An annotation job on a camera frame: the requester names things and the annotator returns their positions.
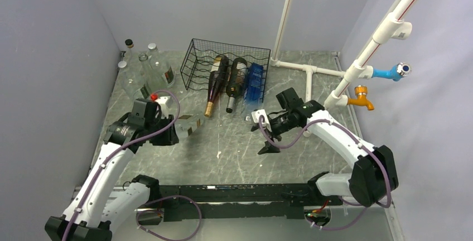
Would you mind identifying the bottle black gold cap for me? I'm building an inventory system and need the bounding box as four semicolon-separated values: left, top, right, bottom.
174;112;205;141

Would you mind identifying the clear bottle dark neck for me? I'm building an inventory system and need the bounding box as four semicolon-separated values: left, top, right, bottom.
118;60;150;100

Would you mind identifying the blue tinted clear bottle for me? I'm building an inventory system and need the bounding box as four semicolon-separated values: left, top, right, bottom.
138;52;167;94

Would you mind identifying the clear bottle silver cap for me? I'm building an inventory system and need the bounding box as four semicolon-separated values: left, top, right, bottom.
148;43;175;88

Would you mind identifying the clear bottle blue medallion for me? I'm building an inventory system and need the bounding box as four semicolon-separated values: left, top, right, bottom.
124;38;143;75

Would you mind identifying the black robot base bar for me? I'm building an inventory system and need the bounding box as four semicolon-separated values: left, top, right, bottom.
140;183;342;222

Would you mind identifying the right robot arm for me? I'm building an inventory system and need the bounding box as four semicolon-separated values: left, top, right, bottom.
251;88;399;208

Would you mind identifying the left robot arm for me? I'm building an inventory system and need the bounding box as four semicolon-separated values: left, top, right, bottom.
45;96;179;240

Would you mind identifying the blue square dash bottle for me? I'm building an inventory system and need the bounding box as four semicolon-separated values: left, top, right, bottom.
242;63;264;116

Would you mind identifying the lower bottle silver cap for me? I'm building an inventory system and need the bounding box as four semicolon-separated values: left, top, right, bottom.
226;57;248;113

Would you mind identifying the dark wine bottle gold cap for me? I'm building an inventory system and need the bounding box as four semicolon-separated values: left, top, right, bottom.
204;55;229;117

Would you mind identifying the orange faucet tap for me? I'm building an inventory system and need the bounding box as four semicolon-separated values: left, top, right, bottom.
347;85;375;111

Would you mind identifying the blue faucet tap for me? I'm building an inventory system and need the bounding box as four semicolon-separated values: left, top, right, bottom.
371;62;412;81

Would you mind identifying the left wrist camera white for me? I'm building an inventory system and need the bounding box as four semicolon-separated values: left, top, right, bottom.
150;93;173;117

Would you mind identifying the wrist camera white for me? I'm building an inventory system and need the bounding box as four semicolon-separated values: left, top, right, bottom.
150;93;173;117
250;109;271;129

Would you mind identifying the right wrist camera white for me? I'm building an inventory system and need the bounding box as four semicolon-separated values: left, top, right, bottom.
250;109;271;129

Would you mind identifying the black wire wine rack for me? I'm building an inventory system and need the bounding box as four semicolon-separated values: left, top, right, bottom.
180;38;271;103

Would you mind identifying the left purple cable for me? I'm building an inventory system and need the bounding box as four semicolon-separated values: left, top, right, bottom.
61;90;203;241

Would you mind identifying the purple cable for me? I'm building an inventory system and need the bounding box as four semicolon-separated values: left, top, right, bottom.
61;90;203;241
258;116;392;232

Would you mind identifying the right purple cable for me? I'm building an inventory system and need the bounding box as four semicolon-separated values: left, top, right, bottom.
258;116;392;232

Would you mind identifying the white pvc pipe frame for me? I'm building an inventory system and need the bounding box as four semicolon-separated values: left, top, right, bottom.
269;0;444;116

